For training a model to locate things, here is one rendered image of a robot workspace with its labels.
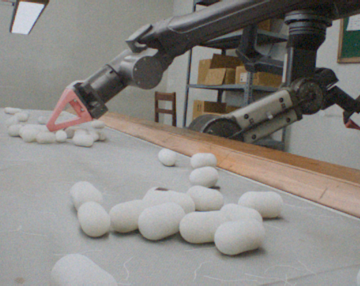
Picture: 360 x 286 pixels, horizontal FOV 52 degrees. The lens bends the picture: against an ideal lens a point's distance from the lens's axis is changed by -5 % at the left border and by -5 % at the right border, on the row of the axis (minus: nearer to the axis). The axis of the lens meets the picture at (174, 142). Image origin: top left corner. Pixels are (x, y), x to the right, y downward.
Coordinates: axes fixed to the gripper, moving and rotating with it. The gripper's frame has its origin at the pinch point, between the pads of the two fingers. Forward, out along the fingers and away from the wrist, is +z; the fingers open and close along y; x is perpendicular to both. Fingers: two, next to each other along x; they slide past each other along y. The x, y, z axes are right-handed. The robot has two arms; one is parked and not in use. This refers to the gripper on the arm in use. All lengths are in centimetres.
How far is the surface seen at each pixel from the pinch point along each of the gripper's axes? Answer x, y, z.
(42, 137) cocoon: -0.6, 7.3, 2.6
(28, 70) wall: -3, -442, -41
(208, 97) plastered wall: 135, -310, -172
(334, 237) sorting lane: 10, 52, -8
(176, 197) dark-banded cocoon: 1.6, 46.1, -1.4
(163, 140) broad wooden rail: 13.7, 5.8, -13.7
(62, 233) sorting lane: -2.1, 46.6, 5.8
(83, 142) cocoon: 3.7, 9.4, -1.9
